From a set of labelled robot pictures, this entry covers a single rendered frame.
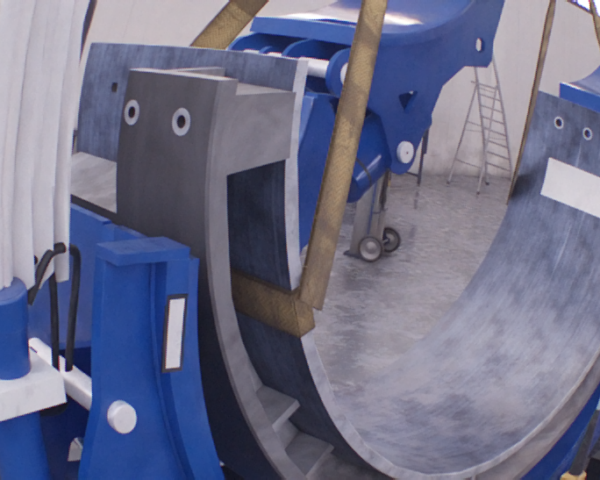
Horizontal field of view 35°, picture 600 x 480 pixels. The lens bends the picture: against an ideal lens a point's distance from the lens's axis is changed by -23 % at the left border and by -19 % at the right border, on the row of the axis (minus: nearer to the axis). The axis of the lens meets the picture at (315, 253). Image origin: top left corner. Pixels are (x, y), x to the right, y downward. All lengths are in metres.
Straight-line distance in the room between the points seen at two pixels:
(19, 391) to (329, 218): 0.75
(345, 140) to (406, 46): 3.25
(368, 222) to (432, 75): 6.13
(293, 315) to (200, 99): 0.44
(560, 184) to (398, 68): 1.69
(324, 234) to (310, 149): 2.86
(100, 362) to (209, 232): 0.30
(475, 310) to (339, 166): 1.66
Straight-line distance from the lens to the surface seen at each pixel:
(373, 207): 11.46
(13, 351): 1.66
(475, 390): 3.32
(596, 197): 3.68
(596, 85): 4.54
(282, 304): 1.98
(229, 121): 1.75
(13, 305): 1.63
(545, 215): 3.75
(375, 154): 5.28
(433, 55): 5.47
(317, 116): 4.78
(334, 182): 2.02
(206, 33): 2.38
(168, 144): 1.82
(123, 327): 1.72
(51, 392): 1.71
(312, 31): 5.18
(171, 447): 1.89
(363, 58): 2.10
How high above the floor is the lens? 2.51
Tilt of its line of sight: 13 degrees down
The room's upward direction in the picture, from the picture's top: 9 degrees clockwise
